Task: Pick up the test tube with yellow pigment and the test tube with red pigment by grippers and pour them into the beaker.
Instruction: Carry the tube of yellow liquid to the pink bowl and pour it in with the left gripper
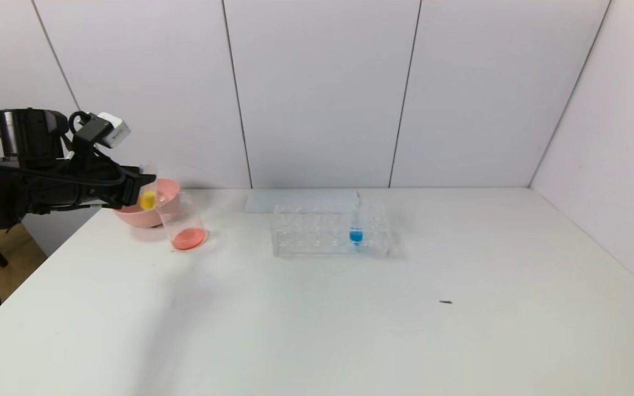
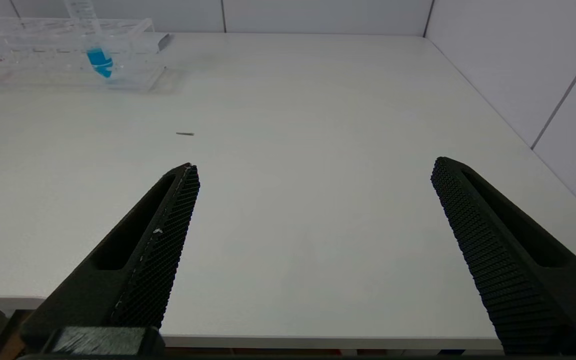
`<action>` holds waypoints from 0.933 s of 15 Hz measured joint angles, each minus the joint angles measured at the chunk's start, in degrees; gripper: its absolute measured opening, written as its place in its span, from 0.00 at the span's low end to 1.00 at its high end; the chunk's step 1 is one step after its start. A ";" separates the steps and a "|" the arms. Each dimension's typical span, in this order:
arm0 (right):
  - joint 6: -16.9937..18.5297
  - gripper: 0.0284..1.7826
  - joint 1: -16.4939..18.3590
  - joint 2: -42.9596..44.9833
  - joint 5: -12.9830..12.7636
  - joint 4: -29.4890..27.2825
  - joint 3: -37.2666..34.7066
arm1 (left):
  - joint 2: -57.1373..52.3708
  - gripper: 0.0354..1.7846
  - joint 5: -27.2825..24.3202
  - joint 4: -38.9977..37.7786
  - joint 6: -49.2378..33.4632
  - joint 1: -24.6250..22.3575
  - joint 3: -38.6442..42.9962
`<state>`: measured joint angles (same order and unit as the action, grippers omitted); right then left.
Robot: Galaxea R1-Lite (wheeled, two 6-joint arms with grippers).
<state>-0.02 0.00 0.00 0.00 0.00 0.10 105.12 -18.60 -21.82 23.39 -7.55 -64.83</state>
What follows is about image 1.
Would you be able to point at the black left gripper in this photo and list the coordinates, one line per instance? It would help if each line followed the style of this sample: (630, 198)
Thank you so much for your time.
(129, 190)

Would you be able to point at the test tube with yellow pigment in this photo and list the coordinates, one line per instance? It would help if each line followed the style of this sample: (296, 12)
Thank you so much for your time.
(147, 201)

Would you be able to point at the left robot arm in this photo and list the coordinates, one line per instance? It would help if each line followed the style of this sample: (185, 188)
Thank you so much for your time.
(25, 137)

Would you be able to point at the clear glass beaker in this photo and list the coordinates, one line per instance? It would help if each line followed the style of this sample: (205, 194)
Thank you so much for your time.
(190, 237)

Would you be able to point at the clear acrylic test tube rack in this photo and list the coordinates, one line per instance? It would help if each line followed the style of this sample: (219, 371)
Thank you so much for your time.
(317, 236)

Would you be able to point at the test tube with blue pigment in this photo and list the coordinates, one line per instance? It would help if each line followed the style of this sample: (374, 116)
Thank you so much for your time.
(356, 236)

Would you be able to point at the pink plastic bowl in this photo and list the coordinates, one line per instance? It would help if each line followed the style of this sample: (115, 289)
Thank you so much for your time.
(130, 215)

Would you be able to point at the white paper sheet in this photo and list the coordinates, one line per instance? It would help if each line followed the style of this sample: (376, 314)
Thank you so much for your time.
(295, 198)

